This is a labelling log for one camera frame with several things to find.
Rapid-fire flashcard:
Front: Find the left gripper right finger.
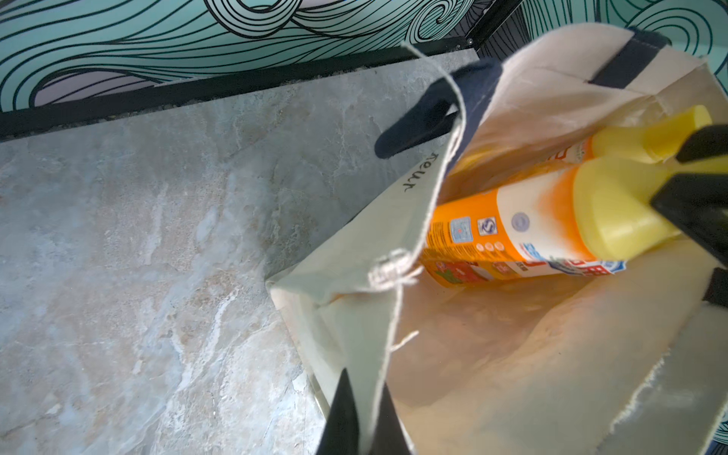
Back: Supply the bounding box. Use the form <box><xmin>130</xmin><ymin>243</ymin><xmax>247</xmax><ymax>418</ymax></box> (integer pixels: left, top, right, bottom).
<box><xmin>372</xmin><ymin>385</ymin><xmax>411</xmax><ymax>455</ymax></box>

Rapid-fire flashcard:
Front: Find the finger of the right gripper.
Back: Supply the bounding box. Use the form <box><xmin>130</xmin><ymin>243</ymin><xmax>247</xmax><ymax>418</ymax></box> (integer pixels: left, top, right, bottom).
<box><xmin>675</xmin><ymin>124</ymin><xmax>728</xmax><ymax>164</ymax></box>
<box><xmin>650</xmin><ymin>173</ymin><xmax>727</xmax><ymax>267</ymax></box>

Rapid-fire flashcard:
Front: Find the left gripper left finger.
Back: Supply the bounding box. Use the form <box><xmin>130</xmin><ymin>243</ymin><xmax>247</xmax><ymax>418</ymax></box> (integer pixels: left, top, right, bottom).
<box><xmin>316</xmin><ymin>369</ymin><xmax>359</xmax><ymax>455</ymax></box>

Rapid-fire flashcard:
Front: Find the yellow cap orange bottle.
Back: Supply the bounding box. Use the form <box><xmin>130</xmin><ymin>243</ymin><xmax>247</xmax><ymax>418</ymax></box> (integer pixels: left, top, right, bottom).
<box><xmin>419</xmin><ymin>155</ymin><xmax>728</xmax><ymax>288</ymax></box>
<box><xmin>449</xmin><ymin>104</ymin><xmax>713</xmax><ymax>180</ymax></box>

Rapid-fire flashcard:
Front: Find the beige canvas shopping bag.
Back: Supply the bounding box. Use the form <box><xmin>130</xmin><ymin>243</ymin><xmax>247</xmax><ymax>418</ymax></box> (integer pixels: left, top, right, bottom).
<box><xmin>268</xmin><ymin>24</ymin><xmax>727</xmax><ymax>454</ymax></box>

